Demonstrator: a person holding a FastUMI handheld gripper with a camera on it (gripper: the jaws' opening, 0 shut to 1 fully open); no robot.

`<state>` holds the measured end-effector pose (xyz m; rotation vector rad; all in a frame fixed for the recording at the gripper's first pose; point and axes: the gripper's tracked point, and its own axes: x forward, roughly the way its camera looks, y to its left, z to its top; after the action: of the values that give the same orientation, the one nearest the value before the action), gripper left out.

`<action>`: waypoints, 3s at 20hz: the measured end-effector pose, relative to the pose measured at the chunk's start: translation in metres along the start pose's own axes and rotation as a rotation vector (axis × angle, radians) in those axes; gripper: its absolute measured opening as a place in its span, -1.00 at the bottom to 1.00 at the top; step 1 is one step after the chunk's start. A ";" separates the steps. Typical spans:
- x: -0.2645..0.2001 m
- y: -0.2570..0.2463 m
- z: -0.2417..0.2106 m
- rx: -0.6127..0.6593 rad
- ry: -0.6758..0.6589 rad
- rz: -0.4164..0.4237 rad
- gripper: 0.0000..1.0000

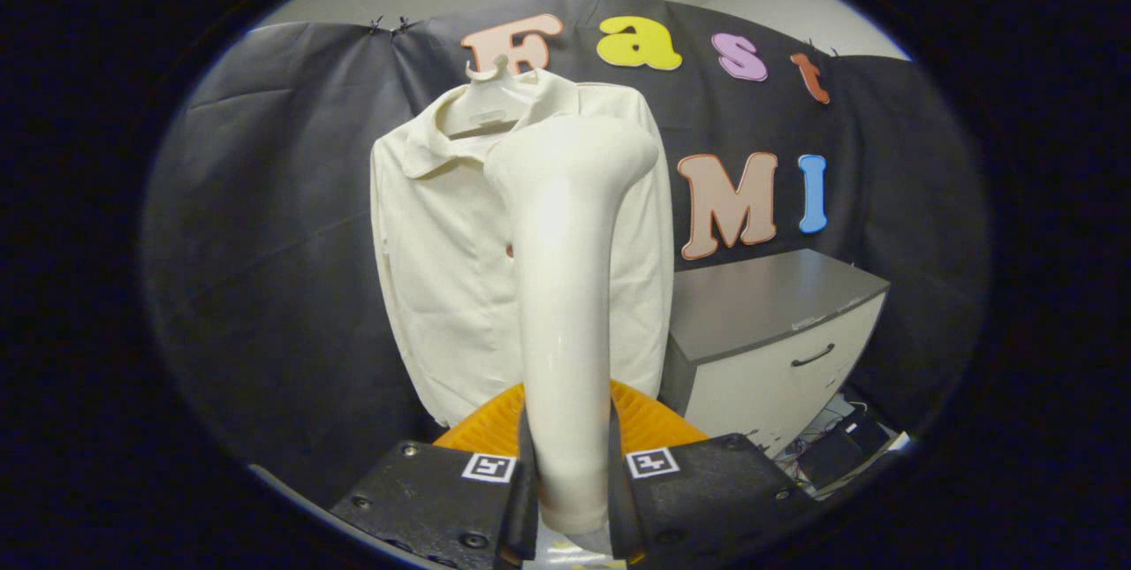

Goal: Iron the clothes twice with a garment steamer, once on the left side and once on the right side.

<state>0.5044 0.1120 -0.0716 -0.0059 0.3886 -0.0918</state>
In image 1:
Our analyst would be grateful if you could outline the tangled white cables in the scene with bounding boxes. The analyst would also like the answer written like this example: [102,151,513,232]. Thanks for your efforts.
[776,389,865,470]

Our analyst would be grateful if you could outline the grey top white cabinet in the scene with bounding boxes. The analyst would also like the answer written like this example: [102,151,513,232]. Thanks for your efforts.
[658,249,892,456]

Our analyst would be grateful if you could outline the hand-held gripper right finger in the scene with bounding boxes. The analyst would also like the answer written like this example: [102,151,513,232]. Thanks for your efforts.
[606,380,818,566]

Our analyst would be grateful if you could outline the black box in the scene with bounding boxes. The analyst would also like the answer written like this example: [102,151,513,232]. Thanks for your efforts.
[798,418,892,490]

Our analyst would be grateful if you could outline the white garment steamer handle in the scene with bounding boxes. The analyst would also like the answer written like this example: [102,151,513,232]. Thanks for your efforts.
[483,115,661,560]

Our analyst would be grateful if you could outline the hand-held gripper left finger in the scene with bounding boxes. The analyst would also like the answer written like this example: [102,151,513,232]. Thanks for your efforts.
[329,383,540,570]

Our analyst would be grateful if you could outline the cream button shirt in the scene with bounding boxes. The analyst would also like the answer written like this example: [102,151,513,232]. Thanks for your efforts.
[369,68,675,428]

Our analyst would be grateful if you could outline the white clothes hanger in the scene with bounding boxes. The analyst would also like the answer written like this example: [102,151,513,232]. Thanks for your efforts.
[439,53,540,140]

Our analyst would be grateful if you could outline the black backdrop cloth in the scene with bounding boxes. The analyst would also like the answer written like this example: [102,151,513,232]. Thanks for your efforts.
[141,0,991,500]

